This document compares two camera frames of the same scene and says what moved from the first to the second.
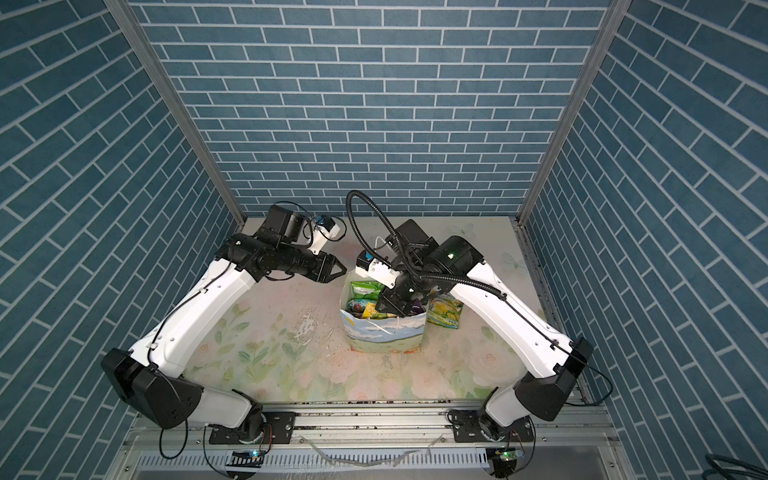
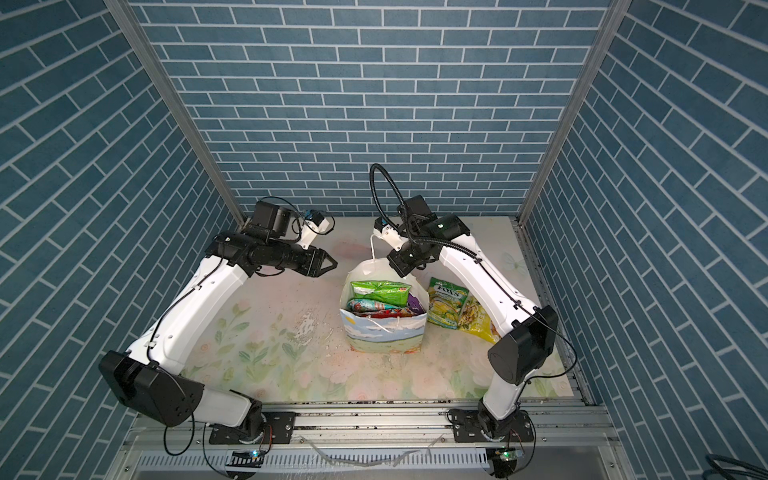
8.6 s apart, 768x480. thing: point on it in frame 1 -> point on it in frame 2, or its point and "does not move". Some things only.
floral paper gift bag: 392,335 does not move
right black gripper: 395,306 -> 395,262
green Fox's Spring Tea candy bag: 444,311 does not move
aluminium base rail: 571,444 does not move
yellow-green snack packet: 370,311 -> 475,318
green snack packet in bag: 365,289 does not move
